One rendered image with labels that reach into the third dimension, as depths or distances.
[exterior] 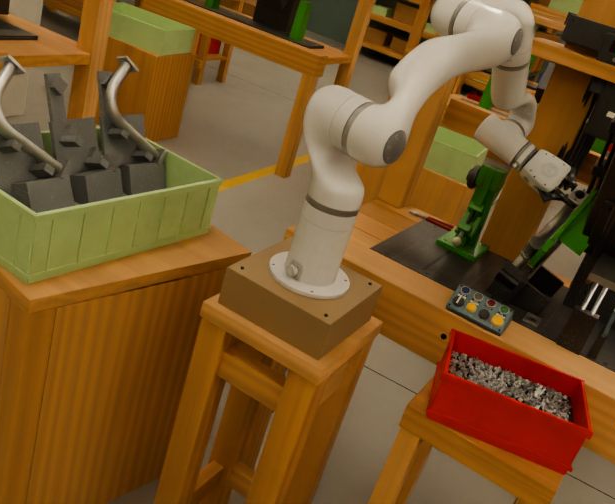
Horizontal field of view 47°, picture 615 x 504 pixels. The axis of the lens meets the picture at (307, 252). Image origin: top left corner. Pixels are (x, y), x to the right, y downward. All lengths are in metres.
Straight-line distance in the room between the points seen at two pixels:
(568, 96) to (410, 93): 0.86
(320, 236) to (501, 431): 0.55
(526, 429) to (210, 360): 0.70
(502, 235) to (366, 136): 1.04
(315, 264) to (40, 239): 0.59
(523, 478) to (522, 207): 1.01
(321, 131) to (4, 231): 0.73
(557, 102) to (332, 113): 0.97
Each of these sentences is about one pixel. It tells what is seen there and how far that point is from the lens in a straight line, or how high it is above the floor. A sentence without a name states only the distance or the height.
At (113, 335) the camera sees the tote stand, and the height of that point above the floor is 0.63.
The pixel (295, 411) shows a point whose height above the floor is 0.72.
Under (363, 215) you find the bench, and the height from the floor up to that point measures 0.88.
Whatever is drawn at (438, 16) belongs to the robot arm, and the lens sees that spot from 1.69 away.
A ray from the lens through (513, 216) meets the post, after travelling 2.32.
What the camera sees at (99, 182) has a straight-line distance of 1.93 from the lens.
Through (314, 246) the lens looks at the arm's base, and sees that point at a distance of 1.51.
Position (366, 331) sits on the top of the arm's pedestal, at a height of 0.85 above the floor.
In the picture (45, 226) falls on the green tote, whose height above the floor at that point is 0.93.
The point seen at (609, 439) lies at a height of 0.80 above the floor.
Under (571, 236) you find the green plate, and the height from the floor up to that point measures 1.14.
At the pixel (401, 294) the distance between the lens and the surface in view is 1.83.
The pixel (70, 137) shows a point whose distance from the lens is 1.89.
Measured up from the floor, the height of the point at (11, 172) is 0.93.
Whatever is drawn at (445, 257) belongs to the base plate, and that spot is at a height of 0.90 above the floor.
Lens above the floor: 1.64
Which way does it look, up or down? 24 degrees down
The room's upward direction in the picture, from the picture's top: 18 degrees clockwise
